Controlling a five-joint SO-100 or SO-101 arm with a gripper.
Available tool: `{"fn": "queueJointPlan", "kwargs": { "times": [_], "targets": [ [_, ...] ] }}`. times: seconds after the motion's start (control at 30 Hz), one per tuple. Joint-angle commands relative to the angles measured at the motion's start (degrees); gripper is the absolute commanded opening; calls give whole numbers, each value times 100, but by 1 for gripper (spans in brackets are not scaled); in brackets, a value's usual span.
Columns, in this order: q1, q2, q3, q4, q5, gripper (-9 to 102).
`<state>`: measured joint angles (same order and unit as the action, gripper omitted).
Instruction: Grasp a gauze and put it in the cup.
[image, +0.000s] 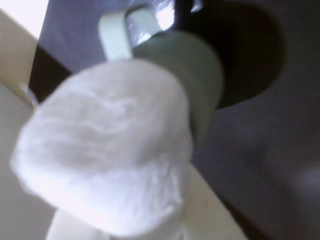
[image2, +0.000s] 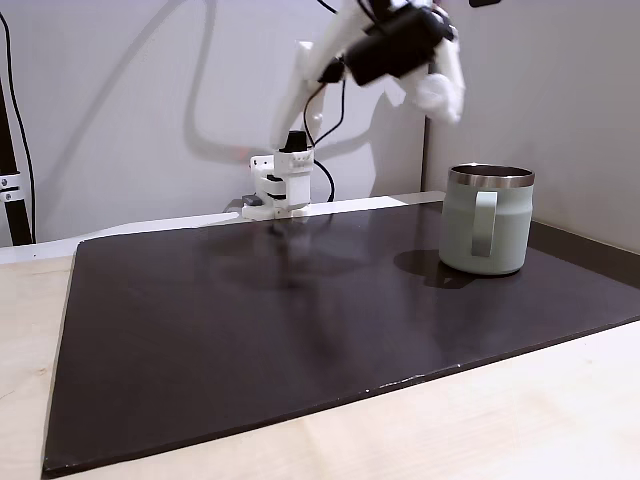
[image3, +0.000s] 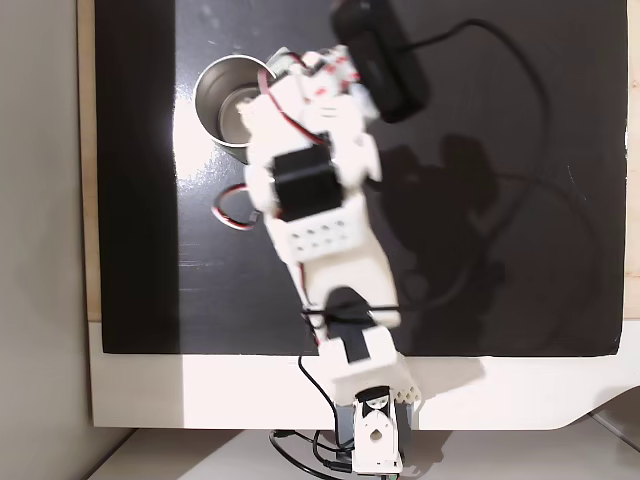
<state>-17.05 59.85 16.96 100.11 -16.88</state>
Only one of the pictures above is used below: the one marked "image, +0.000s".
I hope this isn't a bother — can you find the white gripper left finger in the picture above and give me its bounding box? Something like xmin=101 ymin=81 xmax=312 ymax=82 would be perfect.
xmin=45 ymin=209 xmax=112 ymax=240

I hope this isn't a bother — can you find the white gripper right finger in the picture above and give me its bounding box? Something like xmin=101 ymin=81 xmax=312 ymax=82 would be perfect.
xmin=173 ymin=162 xmax=249 ymax=240

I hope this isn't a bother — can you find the black table mat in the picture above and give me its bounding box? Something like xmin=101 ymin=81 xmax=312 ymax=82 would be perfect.
xmin=29 ymin=0 xmax=320 ymax=240

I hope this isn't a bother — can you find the pale green steel mug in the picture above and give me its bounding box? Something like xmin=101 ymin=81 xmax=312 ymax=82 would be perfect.
xmin=98 ymin=6 xmax=226 ymax=149

